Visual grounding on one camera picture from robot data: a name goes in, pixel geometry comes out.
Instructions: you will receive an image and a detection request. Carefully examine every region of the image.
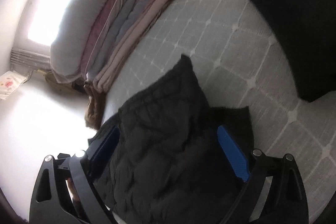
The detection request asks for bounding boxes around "white wall air conditioner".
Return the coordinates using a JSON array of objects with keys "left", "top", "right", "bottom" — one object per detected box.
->
[{"left": 0, "top": 71, "right": 27, "bottom": 100}]

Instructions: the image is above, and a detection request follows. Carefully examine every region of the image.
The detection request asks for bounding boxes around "maroon folded blanket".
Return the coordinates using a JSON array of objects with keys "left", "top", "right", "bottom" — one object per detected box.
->
[{"left": 80, "top": 0, "right": 126, "bottom": 77}]

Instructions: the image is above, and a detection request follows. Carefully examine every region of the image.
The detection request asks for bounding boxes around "person's right hand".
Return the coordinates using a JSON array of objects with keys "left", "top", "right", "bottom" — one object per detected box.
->
[{"left": 67, "top": 178, "right": 80, "bottom": 202}]

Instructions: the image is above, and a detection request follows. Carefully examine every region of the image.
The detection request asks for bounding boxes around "beige folded blanket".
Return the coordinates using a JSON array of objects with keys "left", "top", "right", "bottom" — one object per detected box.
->
[{"left": 88, "top": 0, "right": 169, "bottom": 93}]

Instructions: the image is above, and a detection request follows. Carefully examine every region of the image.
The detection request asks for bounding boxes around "grey folded duvet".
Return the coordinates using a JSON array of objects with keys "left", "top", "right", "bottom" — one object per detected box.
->
[{"left": 50, "top": 0, "right": 107, "bottom": 83}]

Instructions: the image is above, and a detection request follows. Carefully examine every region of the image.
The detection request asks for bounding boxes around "grey quilted bed mattress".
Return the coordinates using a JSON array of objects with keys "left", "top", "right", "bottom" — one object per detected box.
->
[{"left": 104, "top": 0, "right": 335, "bottom": 222}]

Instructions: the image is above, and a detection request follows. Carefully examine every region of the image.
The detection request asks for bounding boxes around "brown jacket on bed edge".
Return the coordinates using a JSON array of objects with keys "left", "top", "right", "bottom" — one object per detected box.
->
[{"left": 84, "top": 81, "right": 106, "bottom": 130}]

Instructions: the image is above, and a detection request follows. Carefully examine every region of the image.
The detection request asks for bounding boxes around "blue-grey folded blanket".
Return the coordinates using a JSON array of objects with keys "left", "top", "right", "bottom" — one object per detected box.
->
[{"left": 84, "top": 0, "right": 139, "bottom": 82}]

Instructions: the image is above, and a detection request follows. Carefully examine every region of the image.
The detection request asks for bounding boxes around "black puffer down jacket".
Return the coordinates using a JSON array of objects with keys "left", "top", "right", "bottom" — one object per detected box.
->
[{"left": 95, "top": 55, "right": 254, "bottom": 223}]

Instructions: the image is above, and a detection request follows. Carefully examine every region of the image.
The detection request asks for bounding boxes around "brown hanging coat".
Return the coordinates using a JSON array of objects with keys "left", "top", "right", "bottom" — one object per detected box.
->
[{"left": 45, "top": 72, "right": 86, "bottom": 94}]

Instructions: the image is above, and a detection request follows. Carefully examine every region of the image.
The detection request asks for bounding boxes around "grey striped curtain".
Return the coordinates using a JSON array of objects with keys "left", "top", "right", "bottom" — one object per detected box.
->
[{"left": 10, "top": 48, "right": 51, "bottom": 71}]

